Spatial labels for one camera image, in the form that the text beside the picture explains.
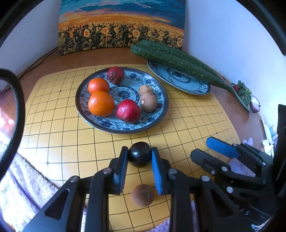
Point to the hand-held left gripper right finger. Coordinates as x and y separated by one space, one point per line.
157 171

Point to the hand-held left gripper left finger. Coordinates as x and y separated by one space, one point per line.
122 174

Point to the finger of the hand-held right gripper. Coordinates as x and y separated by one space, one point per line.
205 160
221 147

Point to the black plum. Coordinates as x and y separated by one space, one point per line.
139 156

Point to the brown kiwi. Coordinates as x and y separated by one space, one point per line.
149 102
146 90
143 194

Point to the red apple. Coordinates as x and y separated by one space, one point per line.
128 110

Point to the orange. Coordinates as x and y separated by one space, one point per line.
98 86
101 103

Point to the blue patterned porcelain plate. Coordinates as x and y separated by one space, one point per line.
124 92
178 82

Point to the wrinkled dark red passion fruit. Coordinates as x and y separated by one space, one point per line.
115 75

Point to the white crumpled paper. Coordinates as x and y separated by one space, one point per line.
267 145

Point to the blue and white booklet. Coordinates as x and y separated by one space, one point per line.
271 131

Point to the plate of salad vegetables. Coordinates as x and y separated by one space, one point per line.
243 94

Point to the yellow grid board mat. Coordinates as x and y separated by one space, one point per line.
67 133

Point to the green spiky cucumber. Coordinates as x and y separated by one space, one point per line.
169 62
178 52

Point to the purple fluffy towel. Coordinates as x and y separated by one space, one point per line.
22 183

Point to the sunflower field painting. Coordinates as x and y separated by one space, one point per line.
122 22

